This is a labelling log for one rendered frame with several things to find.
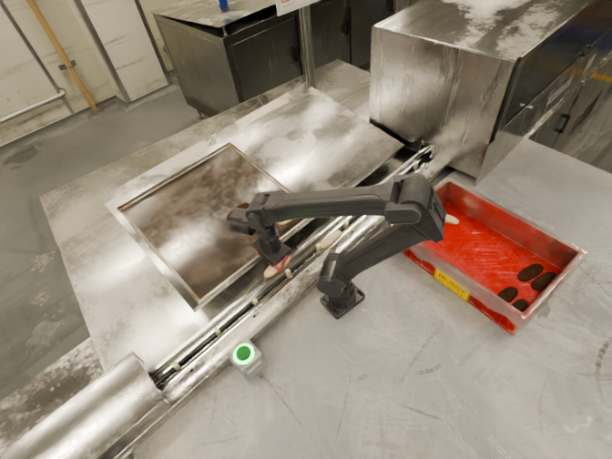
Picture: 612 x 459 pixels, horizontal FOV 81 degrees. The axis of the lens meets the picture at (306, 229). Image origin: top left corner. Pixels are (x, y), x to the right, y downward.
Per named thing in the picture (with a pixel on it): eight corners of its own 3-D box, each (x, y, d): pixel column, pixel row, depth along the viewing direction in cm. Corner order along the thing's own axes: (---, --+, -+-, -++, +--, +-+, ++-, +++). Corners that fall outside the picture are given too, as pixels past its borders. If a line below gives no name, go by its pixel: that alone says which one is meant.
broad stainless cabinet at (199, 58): (253, 158, 303) (219, 27, 228) (188, 117, 359) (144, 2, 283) (393, 69, 382) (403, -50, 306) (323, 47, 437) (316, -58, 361)
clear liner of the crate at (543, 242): (514, 341, 97) (526, 324, 90) (381, 240, 125) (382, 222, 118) (576, 271, 109) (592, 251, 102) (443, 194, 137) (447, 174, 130)
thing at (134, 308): (209, 463, 158) (117, 408, 97) (125, 291, 225) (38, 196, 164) (466, 246, 220) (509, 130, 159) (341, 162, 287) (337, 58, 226)
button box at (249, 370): (249, 389, 100) (239, 374, 92) (232, 369, 104) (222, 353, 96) (271, 368, 104) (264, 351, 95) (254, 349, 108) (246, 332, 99)
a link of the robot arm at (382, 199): (423, 226, 70) (429, 189, 77) (417, 205, 67) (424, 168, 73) (249, 231, 91) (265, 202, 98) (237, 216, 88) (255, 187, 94)
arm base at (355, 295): (337, 321, 107) (366, 297, 112) (335, 307, 101) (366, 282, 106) (319, 301, 112) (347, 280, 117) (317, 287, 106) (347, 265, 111)
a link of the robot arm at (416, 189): (461, 239, 70) (464, 204, 76) (410, 200, 67) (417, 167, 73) (331, 300, 104) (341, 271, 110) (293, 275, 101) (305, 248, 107)
